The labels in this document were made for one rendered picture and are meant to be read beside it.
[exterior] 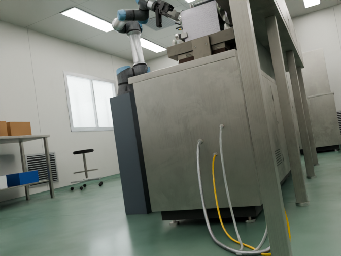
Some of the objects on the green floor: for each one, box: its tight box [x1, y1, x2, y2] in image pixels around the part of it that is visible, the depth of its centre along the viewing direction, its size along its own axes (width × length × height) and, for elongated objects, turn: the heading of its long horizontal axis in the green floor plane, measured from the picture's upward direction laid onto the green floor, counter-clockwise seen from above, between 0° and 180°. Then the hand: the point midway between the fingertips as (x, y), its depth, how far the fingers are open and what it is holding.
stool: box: [71, 149, 103, 190], centre depth 543 cm, size 55×53×62 cm
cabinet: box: [133, 56, 301, 226], centre depth 291 cm, size 252×64×86 cm
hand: (177, 20), depth 214 cm, fingers closed, pressing on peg
